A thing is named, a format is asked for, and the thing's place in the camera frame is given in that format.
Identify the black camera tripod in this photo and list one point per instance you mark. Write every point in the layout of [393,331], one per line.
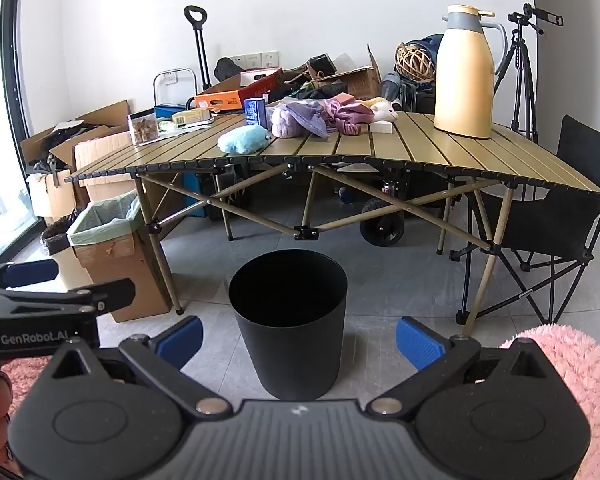
[520,60]

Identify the open cardboard box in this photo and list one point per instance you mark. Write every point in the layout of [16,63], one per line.
[105,115]

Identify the blue carton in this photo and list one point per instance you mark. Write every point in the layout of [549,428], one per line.
[254,112]

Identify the black cap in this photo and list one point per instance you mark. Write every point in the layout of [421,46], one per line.
[225,67]

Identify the brown cardboard box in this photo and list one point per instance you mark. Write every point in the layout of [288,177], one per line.
[362,82]

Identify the black garment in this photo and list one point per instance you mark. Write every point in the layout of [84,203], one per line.
[60,135]

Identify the small yellow box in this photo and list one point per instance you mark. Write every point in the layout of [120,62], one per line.
[190,117]

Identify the clear jar with snacks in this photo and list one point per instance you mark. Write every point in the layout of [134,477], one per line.
[142,130]

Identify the corrugated cardboard box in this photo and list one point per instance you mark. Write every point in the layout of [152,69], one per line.
[100,160]

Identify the orange cardboard box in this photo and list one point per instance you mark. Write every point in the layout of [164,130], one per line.
[220,100]

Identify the white paper sheet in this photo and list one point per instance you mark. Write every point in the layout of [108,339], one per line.
[200,127]

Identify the black fabric bag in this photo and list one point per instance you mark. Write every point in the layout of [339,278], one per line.
[230,190]

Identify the black door frame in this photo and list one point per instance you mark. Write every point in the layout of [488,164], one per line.
[11,60]

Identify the dark clothes pile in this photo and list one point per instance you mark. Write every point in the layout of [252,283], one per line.
[305,92]

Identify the black box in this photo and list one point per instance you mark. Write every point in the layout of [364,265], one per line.
[322,64]

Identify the white rectangular block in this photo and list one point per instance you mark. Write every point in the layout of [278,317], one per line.
[381,127]

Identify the light blue fluffy cloth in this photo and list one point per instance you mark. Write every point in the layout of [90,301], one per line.
[242,140]

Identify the olive folding table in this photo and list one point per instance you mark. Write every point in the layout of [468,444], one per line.
[405,145]

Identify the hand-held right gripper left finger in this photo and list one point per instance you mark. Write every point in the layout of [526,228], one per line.
[182,341]

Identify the blue bottle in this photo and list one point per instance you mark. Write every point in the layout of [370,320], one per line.
[345,195]

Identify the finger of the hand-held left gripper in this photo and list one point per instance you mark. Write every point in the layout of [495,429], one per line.
[115,292]
[30,272]

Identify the pink sponge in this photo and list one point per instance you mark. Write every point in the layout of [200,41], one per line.
[346,98]

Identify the lavender knitted cloth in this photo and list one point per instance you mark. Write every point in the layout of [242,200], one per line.
[290,120]

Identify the bin with black bag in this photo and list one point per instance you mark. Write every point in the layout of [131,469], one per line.
[55,235]

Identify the cardboard box with green liner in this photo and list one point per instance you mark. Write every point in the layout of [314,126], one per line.
[125,265]

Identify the black wagon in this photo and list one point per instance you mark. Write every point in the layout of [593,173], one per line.
[380,232]

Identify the black trash bin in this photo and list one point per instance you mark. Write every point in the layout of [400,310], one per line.
[290,350]

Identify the black folding chair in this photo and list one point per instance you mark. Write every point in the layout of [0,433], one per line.
[555,225]

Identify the wicker ball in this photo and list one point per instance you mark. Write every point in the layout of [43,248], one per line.
[415,62]

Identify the pale cardboard box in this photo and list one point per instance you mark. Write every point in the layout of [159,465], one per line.
[55,200]

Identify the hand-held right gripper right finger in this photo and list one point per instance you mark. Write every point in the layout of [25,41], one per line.
[417,342]

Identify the blue flat box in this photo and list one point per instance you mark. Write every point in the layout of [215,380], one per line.
[170,111]

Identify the green tube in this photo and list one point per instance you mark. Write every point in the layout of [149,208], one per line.
[166,123]

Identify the grey hair dryer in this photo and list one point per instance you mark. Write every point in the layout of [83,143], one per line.
[391,85]

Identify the black duffel bag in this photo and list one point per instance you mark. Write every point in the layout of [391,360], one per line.
[417,95]

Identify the white metal frame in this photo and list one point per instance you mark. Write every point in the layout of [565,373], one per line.
[175,70]

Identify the yellow thermos jug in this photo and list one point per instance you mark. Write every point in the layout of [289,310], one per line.
[462,85]

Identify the white wall socket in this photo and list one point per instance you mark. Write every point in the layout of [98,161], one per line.
[168,78]
[270,58]
[237,59]
[253,59]

